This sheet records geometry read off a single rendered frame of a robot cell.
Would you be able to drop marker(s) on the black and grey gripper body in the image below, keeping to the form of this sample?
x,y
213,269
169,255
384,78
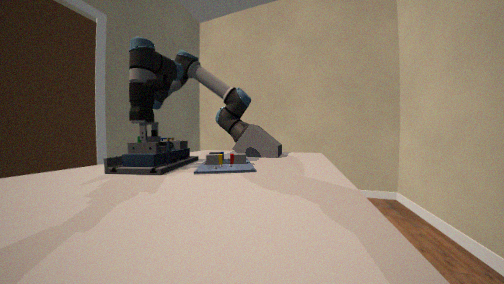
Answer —
x,y
141,93

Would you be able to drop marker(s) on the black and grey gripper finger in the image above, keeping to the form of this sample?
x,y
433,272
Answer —
x,y
154,131
142,128

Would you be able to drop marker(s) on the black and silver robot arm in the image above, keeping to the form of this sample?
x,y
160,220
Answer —
x,y
143,55

